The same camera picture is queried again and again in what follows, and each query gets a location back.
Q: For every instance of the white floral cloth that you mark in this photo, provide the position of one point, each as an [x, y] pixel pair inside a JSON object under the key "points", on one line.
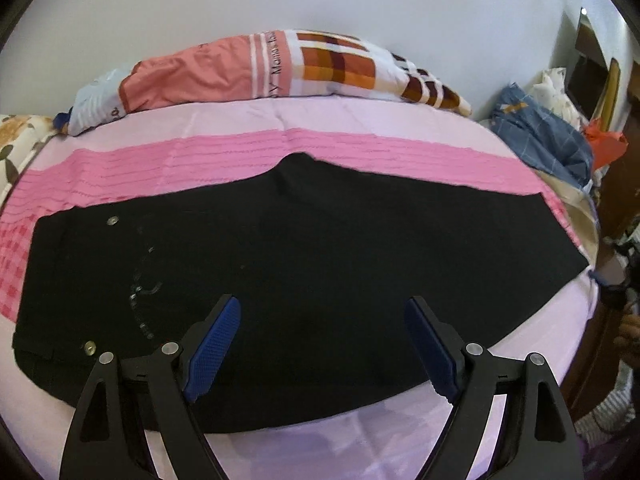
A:
{"points": [[555, 85]]}

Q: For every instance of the black pants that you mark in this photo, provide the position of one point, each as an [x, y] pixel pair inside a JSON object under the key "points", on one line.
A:
{"points": [[325, 270]]}

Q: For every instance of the floral cream pillow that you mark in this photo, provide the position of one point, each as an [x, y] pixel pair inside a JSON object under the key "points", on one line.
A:
{"points": [[15, 135]]}

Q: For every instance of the white checked cloth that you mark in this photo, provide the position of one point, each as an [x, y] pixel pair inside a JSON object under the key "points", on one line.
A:
{"points": [[610, 400]]}

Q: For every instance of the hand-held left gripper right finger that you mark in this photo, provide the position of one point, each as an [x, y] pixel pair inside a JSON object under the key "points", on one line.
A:
{"points": [[435, 345]]}

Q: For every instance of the beige blanket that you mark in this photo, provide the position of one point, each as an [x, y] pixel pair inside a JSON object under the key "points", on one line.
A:
{"points": [[575, 220]]}

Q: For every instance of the blue checked cloth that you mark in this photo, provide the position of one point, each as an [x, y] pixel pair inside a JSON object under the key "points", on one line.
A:
{"points": [[545, 135]]}

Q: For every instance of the checked orange and pink pillow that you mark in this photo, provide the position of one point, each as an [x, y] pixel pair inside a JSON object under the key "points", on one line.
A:
{"points": [[210, 70]]}

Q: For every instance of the pink bed sheet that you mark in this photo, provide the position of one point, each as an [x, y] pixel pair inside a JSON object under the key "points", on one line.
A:
{"points": [[200, 160]]}

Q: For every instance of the orange cloth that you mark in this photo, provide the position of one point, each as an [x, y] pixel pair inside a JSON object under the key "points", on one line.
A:
{"points": [[605, 142]]}

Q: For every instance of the person's right hand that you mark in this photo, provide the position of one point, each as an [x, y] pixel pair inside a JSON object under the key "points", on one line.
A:
{"points": [[630, 332]]}

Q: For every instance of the dark wooden cabinet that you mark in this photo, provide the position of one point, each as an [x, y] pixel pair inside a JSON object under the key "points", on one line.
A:
{"points": [[615, 200]]}

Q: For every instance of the wooden framed mirror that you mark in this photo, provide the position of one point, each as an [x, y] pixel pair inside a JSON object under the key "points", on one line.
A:
{"points": [[612, 90]]}

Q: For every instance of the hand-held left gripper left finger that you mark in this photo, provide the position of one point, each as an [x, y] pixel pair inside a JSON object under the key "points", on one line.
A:
{"points": [[212, 345]]}

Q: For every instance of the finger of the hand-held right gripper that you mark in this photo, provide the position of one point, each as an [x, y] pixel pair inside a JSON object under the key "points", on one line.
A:
{"points": [[600, 279]]}

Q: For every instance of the person's purple garment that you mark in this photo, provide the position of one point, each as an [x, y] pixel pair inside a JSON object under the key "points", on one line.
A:
{"points": [[610, 460]]}

